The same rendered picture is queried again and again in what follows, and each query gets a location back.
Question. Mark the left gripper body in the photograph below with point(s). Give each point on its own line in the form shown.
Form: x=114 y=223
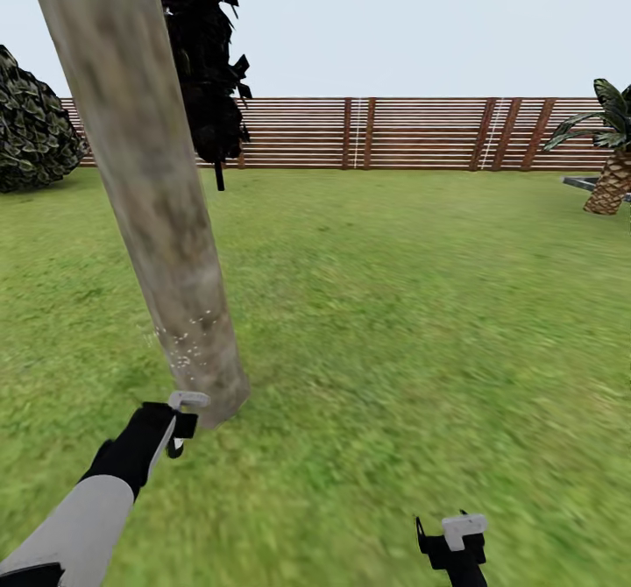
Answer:
x=185 y=425

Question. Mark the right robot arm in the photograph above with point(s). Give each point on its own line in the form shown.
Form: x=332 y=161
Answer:
x=459 y=550

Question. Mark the bush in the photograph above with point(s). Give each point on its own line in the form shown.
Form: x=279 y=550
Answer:
x=615 y=181
x=38 y=142

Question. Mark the pesticide atomizer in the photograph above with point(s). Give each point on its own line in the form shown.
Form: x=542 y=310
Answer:
x=175 y=447

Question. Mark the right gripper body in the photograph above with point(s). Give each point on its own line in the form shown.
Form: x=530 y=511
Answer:
x=455 y=562

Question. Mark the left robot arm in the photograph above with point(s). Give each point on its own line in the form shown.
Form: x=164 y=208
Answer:
x=73 y=546

